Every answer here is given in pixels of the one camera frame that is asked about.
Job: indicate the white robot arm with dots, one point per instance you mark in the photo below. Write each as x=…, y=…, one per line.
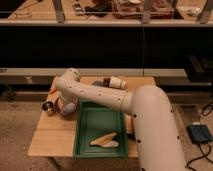
x=158, y=144

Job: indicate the white spice bottle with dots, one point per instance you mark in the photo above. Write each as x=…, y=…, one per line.
x=114, y=82

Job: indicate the white grey towel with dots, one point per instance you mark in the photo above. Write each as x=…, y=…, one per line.
x=69, y=109

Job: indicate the purple bowl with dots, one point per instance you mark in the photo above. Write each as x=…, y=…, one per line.
x=58, y=105

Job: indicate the black foot pedal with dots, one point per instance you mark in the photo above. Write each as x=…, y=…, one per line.
x=199, y=134

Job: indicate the yellow banana peel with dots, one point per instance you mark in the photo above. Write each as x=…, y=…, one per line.
x=106, y=141

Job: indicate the small metal cup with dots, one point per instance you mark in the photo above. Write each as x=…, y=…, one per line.
x=48, y=108

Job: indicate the green plastic tray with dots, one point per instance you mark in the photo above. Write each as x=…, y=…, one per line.
x=94, y=121

